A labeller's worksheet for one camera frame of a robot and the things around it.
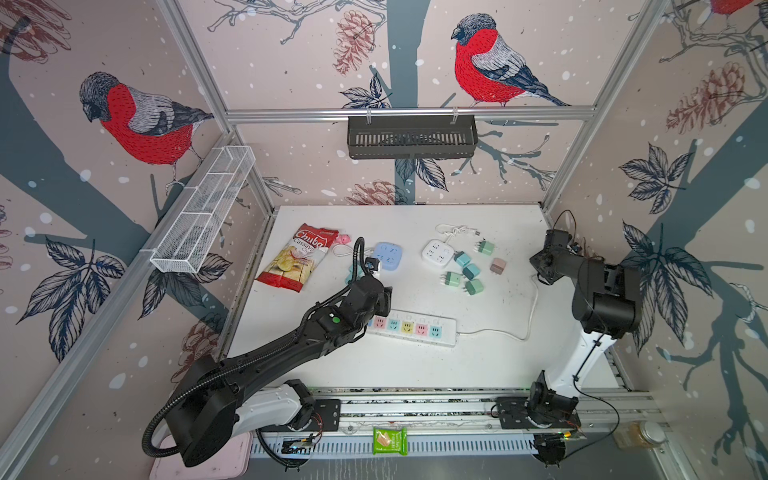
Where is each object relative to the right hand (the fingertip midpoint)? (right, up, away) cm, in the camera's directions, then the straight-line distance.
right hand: (543, 265), depth 101 cm
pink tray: (-88, -40, -36) cm, 103 cm away
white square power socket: (-37, +4, +2) cm, 37 cm away
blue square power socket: (-54, +3, +2) cm, 54 cm away
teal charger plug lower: (-26, -2, -2) cm, 26 cm away
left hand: (-55, -4, -21) cm, 59 cm away
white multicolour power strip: (-46, -16, -16) cm, 51 cm away
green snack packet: (-53, -38, -33) cm, 73 cm away
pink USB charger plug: (-16, 0, -1) cm, 16 cm away
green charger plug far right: (-18, +6, +5) cm, 20 cm away
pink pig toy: (-71, +9, +7) cm, 72 cm away
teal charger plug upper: (-28, +3, +2) cm, 28 cm away
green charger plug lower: (-26, -6, -6) cm, 27 cm away
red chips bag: (-86, 0, -4) cm, 86 cm away
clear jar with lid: (+1, -33, -38) cm, 50 cm away
